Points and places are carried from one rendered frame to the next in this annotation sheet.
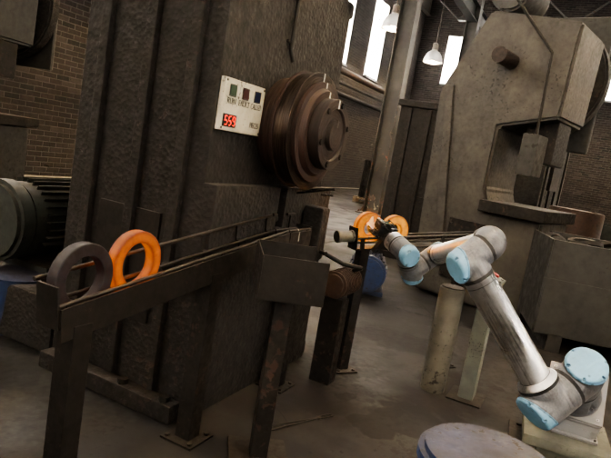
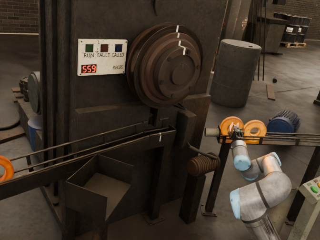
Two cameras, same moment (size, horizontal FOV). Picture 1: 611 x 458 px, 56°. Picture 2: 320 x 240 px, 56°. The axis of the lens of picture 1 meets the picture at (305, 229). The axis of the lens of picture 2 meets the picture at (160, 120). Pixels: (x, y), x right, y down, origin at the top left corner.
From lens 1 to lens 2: 1.22 m
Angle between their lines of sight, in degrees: 30
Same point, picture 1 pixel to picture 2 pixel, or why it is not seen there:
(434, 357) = not seen: hidden behind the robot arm
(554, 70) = not seen: outside the picture
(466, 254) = (239, 200)
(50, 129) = not seen: hidden behind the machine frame
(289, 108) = (135, 58)
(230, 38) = (82, 11)
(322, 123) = (161, 68)
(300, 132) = (146, 74)
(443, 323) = (274, 208)
